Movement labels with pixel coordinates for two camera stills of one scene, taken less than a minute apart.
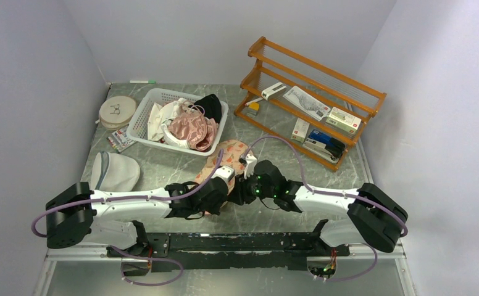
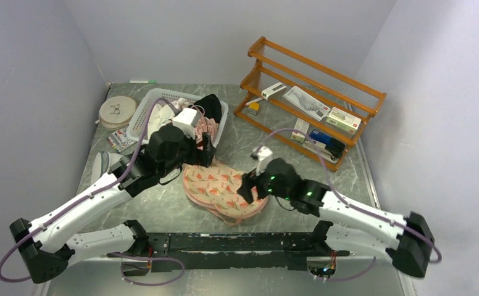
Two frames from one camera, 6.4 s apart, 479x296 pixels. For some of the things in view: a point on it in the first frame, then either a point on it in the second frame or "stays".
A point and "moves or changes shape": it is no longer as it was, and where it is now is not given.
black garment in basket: [211, 105] stays
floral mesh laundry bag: [233, 150] moves or changes shape
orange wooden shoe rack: [315, 109] stays
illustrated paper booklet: [307, 103] stays
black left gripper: [216, 208] -> [203, 157]
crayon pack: [120, 141] stays
